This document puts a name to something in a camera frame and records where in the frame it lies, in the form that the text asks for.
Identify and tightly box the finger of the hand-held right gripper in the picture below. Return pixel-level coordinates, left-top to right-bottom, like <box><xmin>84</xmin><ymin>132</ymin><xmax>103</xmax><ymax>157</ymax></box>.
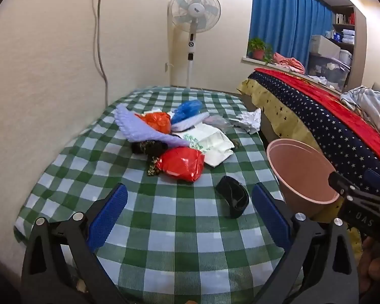
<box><xmin>364</xmin><ymin>169</ymin><xmax>380</xmax><ymax>198</ymax></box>
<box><xmin>329</xmin><ymin>172</ymin><xmax>380</xmax><ymax>248</ymax></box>

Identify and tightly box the pale purple foam sheet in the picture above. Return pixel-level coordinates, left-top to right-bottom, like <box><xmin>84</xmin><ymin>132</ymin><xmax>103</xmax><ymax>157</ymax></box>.
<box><xmin>114</xmin><ymin>104</ymin><xmax>191</xmax><ymax>148</ymax></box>

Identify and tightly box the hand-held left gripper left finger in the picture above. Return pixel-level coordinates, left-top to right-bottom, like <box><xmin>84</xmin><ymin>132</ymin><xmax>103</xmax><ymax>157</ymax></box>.
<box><xmin>21</xmin><ymin>182</ymin><xmax>129</xmax><ymax>304</ymax></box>

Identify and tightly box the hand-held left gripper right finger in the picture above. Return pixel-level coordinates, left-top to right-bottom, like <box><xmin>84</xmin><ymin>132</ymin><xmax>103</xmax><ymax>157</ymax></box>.
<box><xmin>252</xmin><ymin>182</ymin><xmax>360</xmax><ymax>304</ymax></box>

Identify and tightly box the black folded strap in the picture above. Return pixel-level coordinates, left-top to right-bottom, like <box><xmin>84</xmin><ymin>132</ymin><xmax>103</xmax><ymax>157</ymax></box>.
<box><xmin>215</xmin><ymin>175</ymin><xmax>250</xmax><ymax>220</ymax></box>

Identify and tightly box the crumpled white cloth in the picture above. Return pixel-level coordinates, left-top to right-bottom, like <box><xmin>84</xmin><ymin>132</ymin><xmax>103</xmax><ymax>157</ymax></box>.
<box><xmin>229</xmin><ymin>108</ymin><xmax>262</xmax><ymax>134</ymax></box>

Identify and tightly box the pink cloth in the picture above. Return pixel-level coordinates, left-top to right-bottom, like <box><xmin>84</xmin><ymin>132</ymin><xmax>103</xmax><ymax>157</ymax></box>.
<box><xmin>272</xmin><ymin>52</ymin><xmax>306</xmax><ymax>72</ymax></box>

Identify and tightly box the red plastic bag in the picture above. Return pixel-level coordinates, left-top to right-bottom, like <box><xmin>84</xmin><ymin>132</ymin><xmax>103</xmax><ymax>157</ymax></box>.
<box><xmin>155</xmin><ymin>146</ymin><xmax>206</xmax><ymax>183</ymax></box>

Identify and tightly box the clear storage box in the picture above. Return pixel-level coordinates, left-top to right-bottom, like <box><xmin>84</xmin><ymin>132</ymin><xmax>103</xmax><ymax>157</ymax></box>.
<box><xmin>307</xmin><ymin>51</ymin><xmax>352</xmax><ymax>87</ymax></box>

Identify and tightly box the small white lidded box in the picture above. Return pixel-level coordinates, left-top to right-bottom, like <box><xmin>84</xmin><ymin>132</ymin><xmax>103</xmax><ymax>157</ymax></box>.
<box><xmin>340</xmin><ymin>49</ymin><xmax>354</xmax><ymax>68</ymax></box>

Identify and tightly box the white green-printed plastic bag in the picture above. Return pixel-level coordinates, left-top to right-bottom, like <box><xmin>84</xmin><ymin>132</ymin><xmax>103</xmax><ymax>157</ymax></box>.
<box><xmin>174</xmin><ymin>123</ymin><xmax>235</xmax><ymax>168</ymax></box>

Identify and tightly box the blue plastic bag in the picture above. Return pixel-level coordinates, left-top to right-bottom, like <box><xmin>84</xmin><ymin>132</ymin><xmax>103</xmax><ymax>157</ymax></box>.
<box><xmin>170</xmin><ymin>99</ymin><xmax>204</xmax><ymax>125</ymax></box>

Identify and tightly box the striped duvet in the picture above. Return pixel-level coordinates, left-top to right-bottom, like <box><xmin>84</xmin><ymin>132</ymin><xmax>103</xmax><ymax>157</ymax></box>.
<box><xmin>340</xmin><ymin>85</ymin><xmax>380</xmax><ymax>137</ymax></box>

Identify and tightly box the red blanket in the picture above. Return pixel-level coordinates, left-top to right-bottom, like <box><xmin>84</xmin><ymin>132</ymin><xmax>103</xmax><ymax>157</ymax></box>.
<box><xmin>255</xmin><ymin>67</ymin><xmax>380</xmax><ymax>174</ymax></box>

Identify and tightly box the pale cardboard box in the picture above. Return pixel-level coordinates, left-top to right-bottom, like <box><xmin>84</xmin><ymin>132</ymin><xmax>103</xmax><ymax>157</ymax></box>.
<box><xmin>310</xmin><ymin>35</ymin><xmax>341</xmax><ymax>61</ymax></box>

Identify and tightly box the potted green plant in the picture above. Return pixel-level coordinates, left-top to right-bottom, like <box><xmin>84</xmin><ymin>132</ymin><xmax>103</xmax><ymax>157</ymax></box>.
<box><xmin>247</xmin><ymin>37</ymin><xmax>273</xmax><ymax>63</ymax></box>

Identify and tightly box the green checkered tablecloth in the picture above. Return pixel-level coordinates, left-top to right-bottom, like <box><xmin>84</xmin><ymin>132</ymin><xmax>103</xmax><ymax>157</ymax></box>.
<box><xmin>14</xmin><ymin>85</ymin><xmax>305</xmax><ymax>304</ymax></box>

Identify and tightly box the pink plastic bucket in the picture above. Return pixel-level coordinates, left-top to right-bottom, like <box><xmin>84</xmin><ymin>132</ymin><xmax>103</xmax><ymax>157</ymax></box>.
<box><xmin>267</xmin><ymin>139</ymin><xmax>341</xmax><ymax>219</ymax></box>

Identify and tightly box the orange plastic bag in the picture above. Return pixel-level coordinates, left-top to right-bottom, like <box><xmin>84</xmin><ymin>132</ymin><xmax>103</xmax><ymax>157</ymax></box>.
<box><xmin>142</xmin><ymin>112</ymin><xmax>172</xmax><ymax>134</ymax></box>

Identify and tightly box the blue curtain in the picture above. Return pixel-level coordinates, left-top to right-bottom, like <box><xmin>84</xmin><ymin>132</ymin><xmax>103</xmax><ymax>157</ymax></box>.
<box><xmin>250</xmin><ymin>0</ymin><xmax>335</xmax><ymax>68</ymax></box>

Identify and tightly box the black patterned cloth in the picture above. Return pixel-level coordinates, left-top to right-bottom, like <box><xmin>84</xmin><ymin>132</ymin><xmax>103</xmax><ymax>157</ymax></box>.
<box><xmin>131</xmin><ymin>139</ymin><xmax>169</xmax><ymax>177</ymax></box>

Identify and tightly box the bookshelf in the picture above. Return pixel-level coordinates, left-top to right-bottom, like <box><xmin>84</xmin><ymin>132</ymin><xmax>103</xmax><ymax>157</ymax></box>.
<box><xmin>330</xmin><ymin>5</ymin><xmax>357</xmax><ymax>52</ymax></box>

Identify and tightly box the clear plastic bag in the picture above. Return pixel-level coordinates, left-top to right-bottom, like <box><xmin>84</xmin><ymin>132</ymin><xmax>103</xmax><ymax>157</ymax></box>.
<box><xmin>204</xmin><ymin>115</ymin><xmax>232</xmax><ymax>131</ymax></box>

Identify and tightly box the bed with starry blanket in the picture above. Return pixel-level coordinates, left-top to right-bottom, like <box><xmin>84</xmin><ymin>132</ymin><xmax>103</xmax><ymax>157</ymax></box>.
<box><xmin>247</xmin><ymin>71</ymin><xmax>380</xmax><ymax>197</ymax></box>

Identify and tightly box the yellow star bedsheet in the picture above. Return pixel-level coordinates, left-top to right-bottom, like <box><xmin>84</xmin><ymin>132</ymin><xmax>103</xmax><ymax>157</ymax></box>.
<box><xmin>236</xmin><ymin>79</ymin><xmax>365</xmax><ymax>255</ymax></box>

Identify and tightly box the white standing fan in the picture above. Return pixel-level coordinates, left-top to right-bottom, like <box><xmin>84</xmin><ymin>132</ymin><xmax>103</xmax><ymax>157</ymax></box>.
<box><xmin>168</xmin><ymin>0</ymin><xmax>222</xmax><ymax>90</ymax></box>

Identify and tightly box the grey power cable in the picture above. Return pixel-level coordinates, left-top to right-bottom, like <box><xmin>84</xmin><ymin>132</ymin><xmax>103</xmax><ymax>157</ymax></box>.
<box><xmin>93</xmin><ymin>0</ymin><xmax>110</xmax><ymax>106</ymax></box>

